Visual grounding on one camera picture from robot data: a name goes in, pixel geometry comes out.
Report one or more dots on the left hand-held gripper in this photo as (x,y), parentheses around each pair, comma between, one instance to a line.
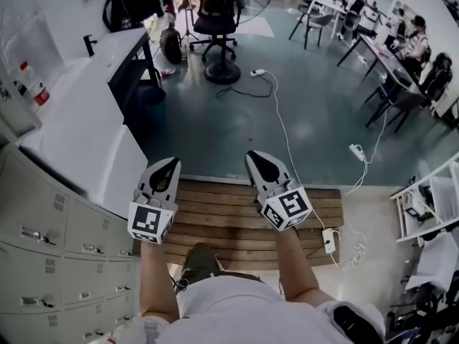
(145,224)

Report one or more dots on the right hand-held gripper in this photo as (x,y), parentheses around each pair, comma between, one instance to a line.
(292,204)

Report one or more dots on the grey metal locker cabinet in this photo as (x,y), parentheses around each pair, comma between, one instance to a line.
(82,220)

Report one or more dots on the person's right forearm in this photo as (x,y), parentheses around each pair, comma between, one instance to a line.
(295,271)

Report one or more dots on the person's left forearm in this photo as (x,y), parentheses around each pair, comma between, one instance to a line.
(156,281)

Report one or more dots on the wooden slat platform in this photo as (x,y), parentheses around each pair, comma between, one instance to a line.
(222,220)

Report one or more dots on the dark bin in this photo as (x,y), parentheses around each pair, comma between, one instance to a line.
(154,102)

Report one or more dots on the white power strip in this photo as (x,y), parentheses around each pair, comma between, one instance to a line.
(357,152)
(328,240)
(258,72)

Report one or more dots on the person's olive trouser leg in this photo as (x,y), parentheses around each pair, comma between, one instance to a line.
(199,263)

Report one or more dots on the small red and white bottle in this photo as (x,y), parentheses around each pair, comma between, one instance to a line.
(168,72)

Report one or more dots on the black standing fan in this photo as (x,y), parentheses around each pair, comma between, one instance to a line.
(222,73)

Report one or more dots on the small clear bottle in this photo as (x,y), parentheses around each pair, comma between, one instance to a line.
(184,53)

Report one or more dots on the person's white shirt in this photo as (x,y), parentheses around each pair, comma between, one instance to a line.
(251,314)

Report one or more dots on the brown bag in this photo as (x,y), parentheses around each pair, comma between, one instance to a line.
(172,47)

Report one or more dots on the clear bottle with red label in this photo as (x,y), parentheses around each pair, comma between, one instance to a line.
(41,97)

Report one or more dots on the black faucet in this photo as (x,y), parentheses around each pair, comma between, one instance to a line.
(90,48)

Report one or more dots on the white plastic bag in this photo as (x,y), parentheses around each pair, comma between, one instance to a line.
(159,23)

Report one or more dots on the black mesh office chair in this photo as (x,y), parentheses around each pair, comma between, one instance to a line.
(215,25)

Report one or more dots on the grey chair with dark legs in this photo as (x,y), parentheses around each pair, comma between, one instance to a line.
(317,22)

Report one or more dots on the long office table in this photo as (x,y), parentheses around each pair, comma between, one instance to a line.
(383,59)

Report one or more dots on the white shelf rack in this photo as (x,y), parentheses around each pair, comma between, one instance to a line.
(441,192)

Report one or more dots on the black backpack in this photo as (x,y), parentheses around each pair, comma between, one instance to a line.
(122,16)

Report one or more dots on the thin black tripod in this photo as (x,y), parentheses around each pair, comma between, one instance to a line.
(187,9)

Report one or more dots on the white sheet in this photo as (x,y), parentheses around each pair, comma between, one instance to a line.
(437,260)

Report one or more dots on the small white table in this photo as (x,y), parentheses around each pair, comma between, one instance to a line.
(328,2)

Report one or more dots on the white counter with dark frame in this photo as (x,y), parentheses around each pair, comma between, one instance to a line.
(82,127)

